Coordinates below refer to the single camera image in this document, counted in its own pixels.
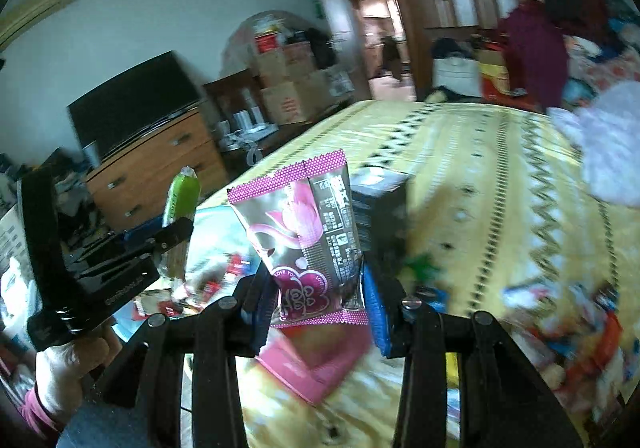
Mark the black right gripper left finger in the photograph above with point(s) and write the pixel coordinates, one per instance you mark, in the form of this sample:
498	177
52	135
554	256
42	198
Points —
137	401

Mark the black shaver product box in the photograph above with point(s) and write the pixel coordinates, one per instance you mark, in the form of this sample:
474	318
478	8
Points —
379	199

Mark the clear glass bowl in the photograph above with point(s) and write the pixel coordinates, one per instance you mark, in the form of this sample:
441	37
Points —
219	256

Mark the white tote bag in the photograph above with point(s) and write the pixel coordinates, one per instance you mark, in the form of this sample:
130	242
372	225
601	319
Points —
459	75

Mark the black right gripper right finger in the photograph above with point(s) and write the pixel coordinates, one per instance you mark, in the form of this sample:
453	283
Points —
504	401

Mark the maroon hanging garment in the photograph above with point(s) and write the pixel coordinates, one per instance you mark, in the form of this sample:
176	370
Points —
535	54

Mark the green snack packet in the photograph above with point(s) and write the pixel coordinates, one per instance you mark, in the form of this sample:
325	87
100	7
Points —
181	202

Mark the stacked cardboard boxes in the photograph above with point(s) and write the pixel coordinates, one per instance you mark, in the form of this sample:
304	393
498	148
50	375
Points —
300	76

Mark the pink flat box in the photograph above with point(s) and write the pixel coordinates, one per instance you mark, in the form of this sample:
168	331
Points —
313	360

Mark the black television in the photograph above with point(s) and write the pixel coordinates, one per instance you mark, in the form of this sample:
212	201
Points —
132	101

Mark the person left hand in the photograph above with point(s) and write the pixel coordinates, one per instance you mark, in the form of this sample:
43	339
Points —
61	369

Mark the white air conditioner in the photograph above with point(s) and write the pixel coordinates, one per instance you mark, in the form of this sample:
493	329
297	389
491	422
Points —
22	17

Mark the white floral pillow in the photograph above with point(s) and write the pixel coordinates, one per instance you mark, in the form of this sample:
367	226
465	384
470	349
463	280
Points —
606	132

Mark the pink brown candy packet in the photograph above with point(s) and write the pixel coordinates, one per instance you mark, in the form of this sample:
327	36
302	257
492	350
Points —
301	222

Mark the yellow patterned bed sheet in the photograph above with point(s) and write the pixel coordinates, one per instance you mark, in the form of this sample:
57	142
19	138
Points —
496	198

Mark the wooden drawer chest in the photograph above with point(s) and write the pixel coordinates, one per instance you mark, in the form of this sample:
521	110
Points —
130	188

